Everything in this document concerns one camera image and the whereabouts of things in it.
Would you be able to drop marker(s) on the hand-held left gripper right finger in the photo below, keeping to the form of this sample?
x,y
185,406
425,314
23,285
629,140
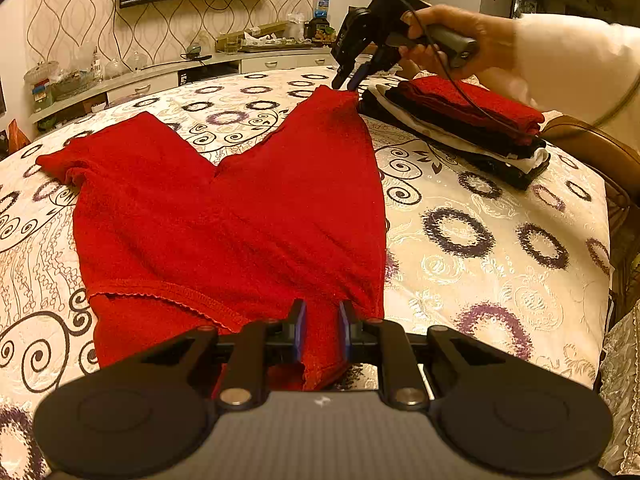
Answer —
x,y
345,330

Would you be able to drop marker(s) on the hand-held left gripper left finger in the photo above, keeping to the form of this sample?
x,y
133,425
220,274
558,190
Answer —
x,y
300,330

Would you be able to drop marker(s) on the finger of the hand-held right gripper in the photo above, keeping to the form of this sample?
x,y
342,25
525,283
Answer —
x,y
364,77
342,76

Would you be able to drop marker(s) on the red pants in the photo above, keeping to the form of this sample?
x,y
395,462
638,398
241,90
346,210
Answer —
x,y
470,105

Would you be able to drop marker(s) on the black pants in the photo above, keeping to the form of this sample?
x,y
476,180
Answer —
x,y
480,135

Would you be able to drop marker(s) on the red long-sleeve top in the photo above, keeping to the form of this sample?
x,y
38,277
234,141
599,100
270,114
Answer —
x,y
225,210

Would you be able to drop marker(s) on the person's right forearm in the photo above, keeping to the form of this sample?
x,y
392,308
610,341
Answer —
x,y
575,60

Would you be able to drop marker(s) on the person's right hand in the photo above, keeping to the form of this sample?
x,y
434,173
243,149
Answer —
x,y
490,35

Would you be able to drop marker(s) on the blue packet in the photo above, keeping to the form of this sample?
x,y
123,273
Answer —
x,y
323,7

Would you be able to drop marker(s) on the white TV cabinet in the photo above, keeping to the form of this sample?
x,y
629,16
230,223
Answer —
x,y
280,62

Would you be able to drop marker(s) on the tea tray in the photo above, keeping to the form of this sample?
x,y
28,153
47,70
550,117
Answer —
x,y
280,45

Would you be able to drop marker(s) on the long cardboard box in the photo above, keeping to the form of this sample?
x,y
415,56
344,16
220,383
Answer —
x,y
252,31

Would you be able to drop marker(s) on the glass cup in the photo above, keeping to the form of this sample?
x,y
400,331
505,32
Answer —
x,y
231,48

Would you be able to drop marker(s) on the printed bedspread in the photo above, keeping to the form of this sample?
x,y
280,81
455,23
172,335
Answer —
x,y
475,270

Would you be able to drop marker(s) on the small green pot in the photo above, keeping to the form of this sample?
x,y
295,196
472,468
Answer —
x,y
196,52

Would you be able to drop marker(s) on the black folded garment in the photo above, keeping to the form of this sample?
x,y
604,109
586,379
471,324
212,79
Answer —
x,y
515,177

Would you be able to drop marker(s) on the cream folded garment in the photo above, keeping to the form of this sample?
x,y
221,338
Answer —
x,y
530,164

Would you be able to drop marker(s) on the glass jar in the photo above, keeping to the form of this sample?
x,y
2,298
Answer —
x,y
137,61
114,68

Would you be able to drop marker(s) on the clear bottle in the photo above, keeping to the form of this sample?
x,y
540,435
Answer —
x,y
97,67

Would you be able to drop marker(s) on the brown leather armchair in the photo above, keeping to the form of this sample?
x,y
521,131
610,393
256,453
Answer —
x,y
600,145

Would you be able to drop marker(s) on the glass tray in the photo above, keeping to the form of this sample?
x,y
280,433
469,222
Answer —
x,y
72,85

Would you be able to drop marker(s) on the cream lace armchair cover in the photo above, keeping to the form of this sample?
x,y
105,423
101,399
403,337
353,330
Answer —
x,y
620,385

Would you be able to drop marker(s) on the clear lidded storage container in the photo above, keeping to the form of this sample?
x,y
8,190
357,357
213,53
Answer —
x,y
41,87

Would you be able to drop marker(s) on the orange plastic bag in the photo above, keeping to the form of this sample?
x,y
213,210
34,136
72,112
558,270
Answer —
x,y
17,137

